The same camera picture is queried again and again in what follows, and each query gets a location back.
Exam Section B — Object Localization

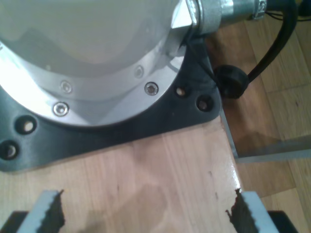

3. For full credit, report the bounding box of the black rubber cable boot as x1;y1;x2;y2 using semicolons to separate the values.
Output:
215;65;249;99

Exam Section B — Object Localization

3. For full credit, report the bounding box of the grey metal frame bar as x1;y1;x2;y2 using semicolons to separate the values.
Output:
221;110;311;164

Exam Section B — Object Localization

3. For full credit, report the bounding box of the silver cable connector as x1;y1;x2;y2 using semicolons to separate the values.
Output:
187;0;268;34

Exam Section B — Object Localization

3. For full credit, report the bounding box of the thick black base cable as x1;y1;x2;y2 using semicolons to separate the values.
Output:
246;0;300;84

